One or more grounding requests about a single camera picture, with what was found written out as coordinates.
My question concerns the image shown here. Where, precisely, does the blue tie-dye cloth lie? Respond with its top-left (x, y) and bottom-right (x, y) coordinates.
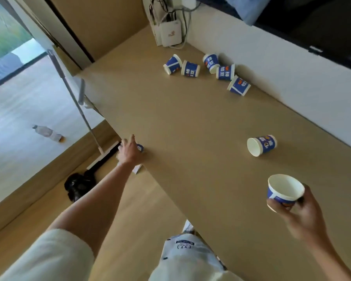
top-left (223, 0), bottom-right (273, 26)

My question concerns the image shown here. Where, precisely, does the person's right hand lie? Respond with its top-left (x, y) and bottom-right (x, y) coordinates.
top-left (266, 184), bottom-right (330, 245)

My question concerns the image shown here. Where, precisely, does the person's white shirt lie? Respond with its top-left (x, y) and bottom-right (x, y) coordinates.
top-left (0, 229), bottom-right (243, 281)

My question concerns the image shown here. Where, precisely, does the white board panel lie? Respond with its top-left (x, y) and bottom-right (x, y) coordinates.
top-left (4, 0), bottom-right (93, 69)

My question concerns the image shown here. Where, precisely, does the white router box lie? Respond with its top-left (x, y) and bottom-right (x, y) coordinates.
top-left (159, 20), bottom-right (183, 48)

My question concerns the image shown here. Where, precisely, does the small plastic water bottle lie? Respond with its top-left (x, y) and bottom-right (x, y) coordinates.
top-left (32, 124), bottom-right (66, 143)

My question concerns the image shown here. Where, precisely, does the white router cable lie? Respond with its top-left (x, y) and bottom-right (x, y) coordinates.
top-left (167, 8), bottom-right (202, 50)

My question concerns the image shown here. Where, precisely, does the black television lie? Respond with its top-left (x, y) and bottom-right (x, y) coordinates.
top-left (190, 0), bottom-right (351, 75)

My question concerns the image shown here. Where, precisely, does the person's left hand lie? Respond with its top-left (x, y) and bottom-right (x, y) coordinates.
top-left (117, 133), bottom-right (145, 167)

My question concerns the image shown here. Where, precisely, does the large glass window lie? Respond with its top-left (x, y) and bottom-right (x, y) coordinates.
top-left (0, 0), bottom-right (47, 91)

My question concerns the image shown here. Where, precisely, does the black plastic bag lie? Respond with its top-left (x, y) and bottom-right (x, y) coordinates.
top-left (64, 169), bottom-right (99, 203)

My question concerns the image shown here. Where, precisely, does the person's left forearm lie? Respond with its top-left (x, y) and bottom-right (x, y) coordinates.
top-left (46, 162), bottom-right (141, 258)

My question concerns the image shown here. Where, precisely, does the low wooden platform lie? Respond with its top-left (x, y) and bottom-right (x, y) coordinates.
top-left (0, 54), bottom-right (119, 240)

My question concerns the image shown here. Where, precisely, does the tangle of black cables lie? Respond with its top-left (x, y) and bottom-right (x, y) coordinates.
top-left (147, 0), bottom-right (191, 27)

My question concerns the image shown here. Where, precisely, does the white modem with ports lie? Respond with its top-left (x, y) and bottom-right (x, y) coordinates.
top-left (147, 23), bottom-right (163, 46)

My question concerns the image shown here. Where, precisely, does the white dustpan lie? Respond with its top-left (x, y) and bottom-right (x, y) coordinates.
top-left (76, 77), bottom-right (143, 175)

